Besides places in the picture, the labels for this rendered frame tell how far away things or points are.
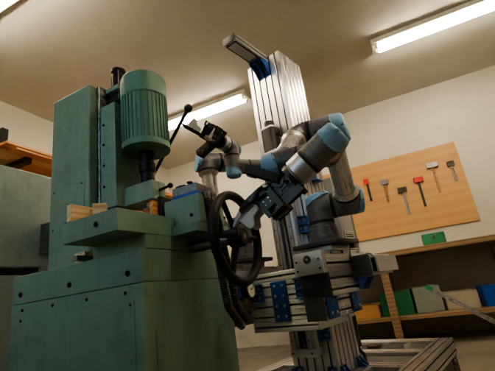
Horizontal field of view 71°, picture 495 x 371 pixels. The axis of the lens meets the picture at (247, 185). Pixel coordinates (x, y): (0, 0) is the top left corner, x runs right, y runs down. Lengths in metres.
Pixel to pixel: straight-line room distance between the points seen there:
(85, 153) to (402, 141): 3.76
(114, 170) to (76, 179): 0.16
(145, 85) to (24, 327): 0.90
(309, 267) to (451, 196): 3.08
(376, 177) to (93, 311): 3.76
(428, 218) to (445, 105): 1.33
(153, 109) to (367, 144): 3.53
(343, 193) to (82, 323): 1.08
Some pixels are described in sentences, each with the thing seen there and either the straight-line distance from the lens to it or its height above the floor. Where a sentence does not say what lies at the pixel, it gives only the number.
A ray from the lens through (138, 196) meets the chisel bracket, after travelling 1.28.
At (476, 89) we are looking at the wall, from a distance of 4.80.
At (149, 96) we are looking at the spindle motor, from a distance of 1.37.
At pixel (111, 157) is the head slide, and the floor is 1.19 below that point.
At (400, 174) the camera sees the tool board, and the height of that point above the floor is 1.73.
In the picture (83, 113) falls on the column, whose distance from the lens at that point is 1.51.
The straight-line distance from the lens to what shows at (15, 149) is 3.39.
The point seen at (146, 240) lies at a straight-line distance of 1.00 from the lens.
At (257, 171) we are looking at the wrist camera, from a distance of 0.90.
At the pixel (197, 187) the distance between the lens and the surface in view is 1.10.
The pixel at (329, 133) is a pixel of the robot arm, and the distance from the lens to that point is 0.84.
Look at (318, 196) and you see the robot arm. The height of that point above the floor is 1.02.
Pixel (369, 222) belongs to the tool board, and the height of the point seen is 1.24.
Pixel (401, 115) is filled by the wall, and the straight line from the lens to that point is 4.66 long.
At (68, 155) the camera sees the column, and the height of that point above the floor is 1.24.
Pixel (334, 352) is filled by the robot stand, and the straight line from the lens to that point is 1.83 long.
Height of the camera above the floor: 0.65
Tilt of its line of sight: 17 degrees up
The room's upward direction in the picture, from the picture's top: 8 degrees counter-clockwise
